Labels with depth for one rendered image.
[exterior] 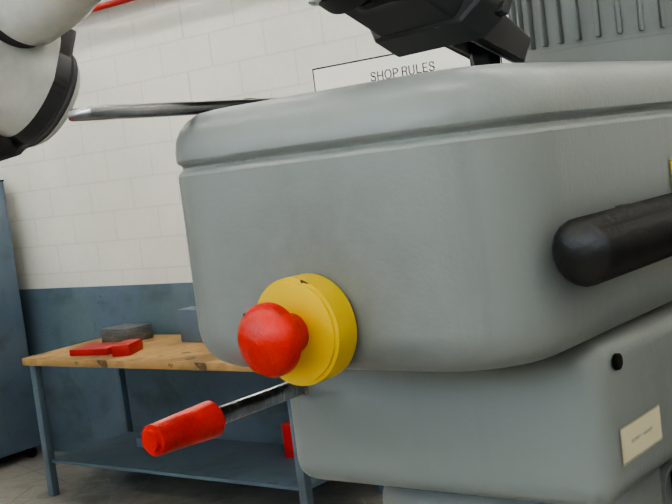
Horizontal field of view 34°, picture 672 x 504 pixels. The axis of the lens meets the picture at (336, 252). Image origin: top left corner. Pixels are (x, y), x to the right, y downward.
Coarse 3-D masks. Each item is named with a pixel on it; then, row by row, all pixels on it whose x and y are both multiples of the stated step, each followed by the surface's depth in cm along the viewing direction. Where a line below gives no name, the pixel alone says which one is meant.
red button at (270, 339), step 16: (272, 304) 58; (256, 320) 58; (272, 320) 57; (288, 320) 57; (240, 336) 59; (256, 336) 58; (272, 336) 57; (288, 336) 57; (304, 336) 59; (240, 352) 59; (256, 352) 58; (272, 352) 57; (288, 352) 57; (256, 368) 59; (272, 368) 58; (288, 368) 58
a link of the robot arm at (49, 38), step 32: (0, 0) 74; (32, 0) 73; (64, 0) 73; (96, 0) 74; (0, 32) 76; (32, 32) 76; (64, 32) 77; (0, 64) 77; (32, 64) 79; (64, 64) 81; (0, 96) 78; (32, 96) 79; (64, 96) 80; (0, 128) 80; (32, 128) 80
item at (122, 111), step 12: (84, 108) 62; (96, 108) 62; (108, 108) 63; (120, 108) 63; (132, 108) 64; (144, 108) 65; (156, 108) 66; (168, 108) 67; (180, 108) 68; (192, 108) 68; (204, 108) 69; (216, 108) 70; (72, 120) 63; (84, 120) 63
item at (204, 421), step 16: (288, 384) 74; (240, 400) 71; (256, 400) 72; (272, 400) 73; (176, 416) 66; (192, 416) 67; (208, 416) 68; (224, 416) 69; (240, 416) 70; (144, 432) 65; (160, 432) 65; (176, 432) 65; (192, 432) 66; (208, 432) 67; (160, 448) 65; (176, 448) 66
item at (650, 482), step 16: (656, 480) 74; (384, 496) 79; (400, 496) 77; (416, 496) 76; (432, 496) 75; (448, 496) 75; (464, 496) 74; (480, 496) 73; (624, 496) 71; (640, 496) 72; (656, 496) 74
